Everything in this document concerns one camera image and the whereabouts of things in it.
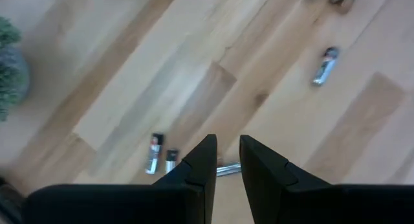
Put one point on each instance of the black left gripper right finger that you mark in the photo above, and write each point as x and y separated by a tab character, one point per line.
307	204

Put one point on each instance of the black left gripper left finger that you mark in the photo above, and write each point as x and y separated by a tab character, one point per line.
145	204

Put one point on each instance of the green plant in patterned pot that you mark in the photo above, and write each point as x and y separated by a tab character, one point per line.
9	72

